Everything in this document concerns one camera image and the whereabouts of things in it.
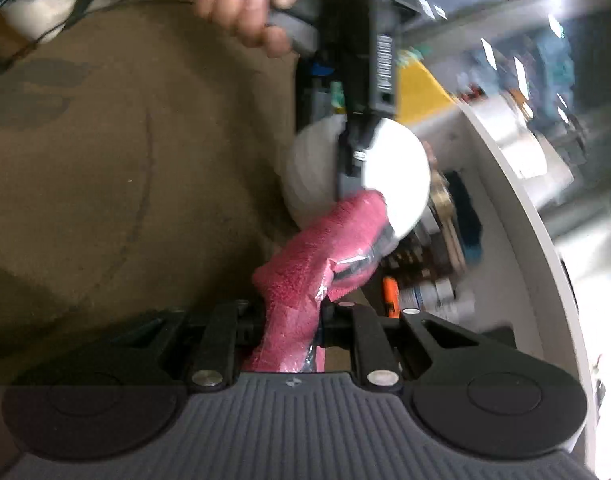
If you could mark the white ceramic bowl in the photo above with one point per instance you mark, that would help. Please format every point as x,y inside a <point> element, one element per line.
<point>319,172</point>

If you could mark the orange tool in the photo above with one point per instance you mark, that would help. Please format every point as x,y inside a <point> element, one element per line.
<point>391,297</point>

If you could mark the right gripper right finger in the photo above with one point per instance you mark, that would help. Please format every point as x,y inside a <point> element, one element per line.
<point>387,353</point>

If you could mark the pink cleaning cloth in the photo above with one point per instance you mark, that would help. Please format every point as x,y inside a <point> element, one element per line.
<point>327,260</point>

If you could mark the yellow box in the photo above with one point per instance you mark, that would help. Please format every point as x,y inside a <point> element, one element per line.
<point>419,94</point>

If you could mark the white shelf unit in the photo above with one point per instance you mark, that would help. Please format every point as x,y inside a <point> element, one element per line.
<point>516,387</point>

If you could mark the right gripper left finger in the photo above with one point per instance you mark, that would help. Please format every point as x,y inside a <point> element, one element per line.
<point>202,348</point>

